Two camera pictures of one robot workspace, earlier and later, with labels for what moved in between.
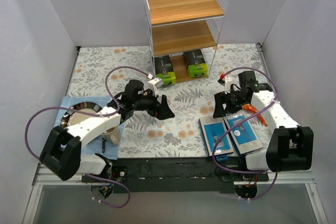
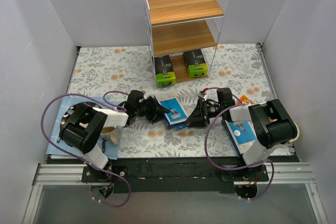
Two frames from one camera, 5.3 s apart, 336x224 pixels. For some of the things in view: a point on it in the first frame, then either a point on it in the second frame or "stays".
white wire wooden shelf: x=184 y=13 stays
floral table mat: x=106 y=72 stays
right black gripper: x=224 y=100 -> x=202 y=111
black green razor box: x=196 y=65 stays
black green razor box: x=164 y=70 stays
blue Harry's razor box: x=212 y=128 -> x=176 y=118
